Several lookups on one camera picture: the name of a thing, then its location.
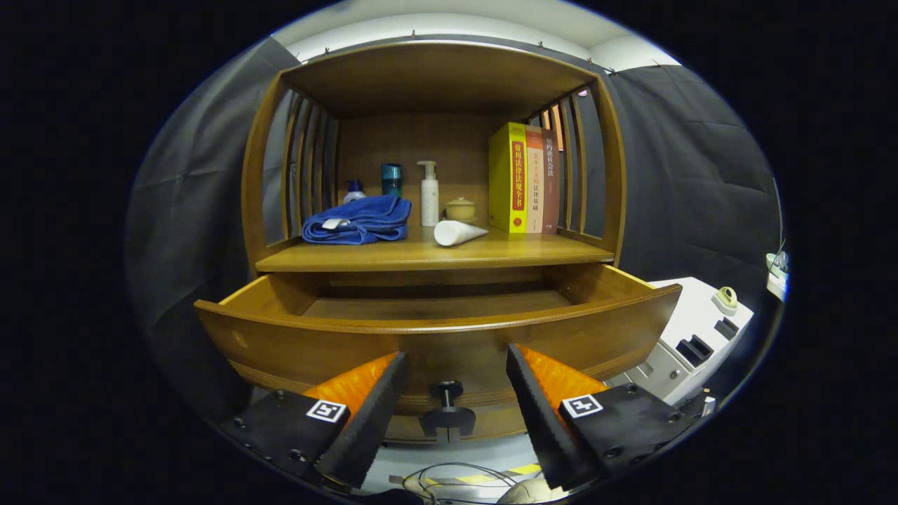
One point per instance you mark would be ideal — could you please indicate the orange and white book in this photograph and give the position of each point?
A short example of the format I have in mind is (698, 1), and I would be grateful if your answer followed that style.
(534, 175)

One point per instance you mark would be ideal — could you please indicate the wooden drawer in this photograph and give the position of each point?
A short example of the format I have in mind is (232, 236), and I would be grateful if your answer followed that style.
(449, 351)

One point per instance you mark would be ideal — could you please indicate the beige lidded tea bowl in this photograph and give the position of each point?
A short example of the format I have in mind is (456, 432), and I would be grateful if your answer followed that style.
(460, 209)

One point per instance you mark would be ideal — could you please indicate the teal bottle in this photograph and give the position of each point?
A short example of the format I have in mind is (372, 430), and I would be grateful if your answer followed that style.
(391, 179)

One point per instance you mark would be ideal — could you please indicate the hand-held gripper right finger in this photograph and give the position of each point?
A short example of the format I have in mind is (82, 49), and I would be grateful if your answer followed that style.
(551, 421)

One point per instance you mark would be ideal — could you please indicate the small white blue-capped bottle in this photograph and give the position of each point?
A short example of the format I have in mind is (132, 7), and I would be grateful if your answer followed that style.
(354, 192)

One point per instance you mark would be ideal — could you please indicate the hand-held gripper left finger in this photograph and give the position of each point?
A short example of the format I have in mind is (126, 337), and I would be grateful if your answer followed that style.
(368, 421)

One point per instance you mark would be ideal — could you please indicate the white equipment cabinet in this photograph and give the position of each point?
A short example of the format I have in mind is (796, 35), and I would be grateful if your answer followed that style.
(691, 322)

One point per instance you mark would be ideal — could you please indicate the green tape roll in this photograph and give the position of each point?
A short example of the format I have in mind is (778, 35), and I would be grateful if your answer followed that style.
(726, 300)

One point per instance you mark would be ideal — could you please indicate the beige rounded object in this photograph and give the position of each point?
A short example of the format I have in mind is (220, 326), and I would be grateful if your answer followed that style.
(530, 493)

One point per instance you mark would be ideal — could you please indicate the wooden countertop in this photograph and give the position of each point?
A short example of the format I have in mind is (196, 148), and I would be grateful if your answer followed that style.
(421, 254)

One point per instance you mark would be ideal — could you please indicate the blue towel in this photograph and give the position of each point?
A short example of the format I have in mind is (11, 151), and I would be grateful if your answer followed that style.
(361, 221)

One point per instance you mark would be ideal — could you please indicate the white pump bottle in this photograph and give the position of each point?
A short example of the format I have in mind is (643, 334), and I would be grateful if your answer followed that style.
(429, 196)

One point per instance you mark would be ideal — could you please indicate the black drawer knob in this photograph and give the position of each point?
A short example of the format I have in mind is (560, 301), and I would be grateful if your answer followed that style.
(447, 414)

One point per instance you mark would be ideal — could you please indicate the wooden cabinet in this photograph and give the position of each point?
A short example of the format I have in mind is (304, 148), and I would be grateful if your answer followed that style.
(435, 77)

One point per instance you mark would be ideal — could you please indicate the brown book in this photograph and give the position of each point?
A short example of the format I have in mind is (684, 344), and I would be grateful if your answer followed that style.
(551, 179)

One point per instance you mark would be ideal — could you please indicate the white and green device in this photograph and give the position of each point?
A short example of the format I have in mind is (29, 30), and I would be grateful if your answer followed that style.
(775, 270)

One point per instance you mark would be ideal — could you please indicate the white tube with green cap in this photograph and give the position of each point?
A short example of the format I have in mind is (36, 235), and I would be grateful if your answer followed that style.
(456, 233)

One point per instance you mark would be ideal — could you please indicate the yellow book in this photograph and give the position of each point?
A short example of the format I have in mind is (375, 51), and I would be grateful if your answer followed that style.
(505, 179)

